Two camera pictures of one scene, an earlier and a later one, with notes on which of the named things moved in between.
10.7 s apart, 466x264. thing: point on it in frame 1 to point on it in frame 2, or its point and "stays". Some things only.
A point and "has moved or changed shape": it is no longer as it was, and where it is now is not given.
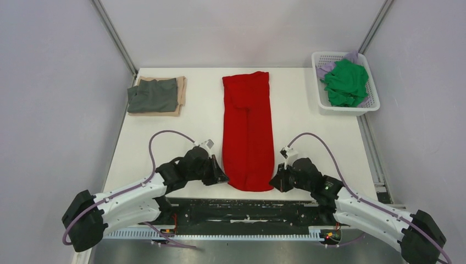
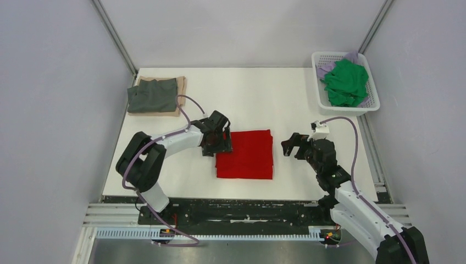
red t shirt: x=248 y=141 has moved or changed shape
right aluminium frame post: x=383 y=11 stays
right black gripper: x=278 y=181 to x=287 y=146
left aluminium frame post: x=101 y=10 stays
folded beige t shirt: x=182 y=87 stays
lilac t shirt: x=323 y=69 stays
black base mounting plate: x=244 y=213 stays
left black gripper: x=217 y=175 to x=225 y=145
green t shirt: x=346 y=84 stays
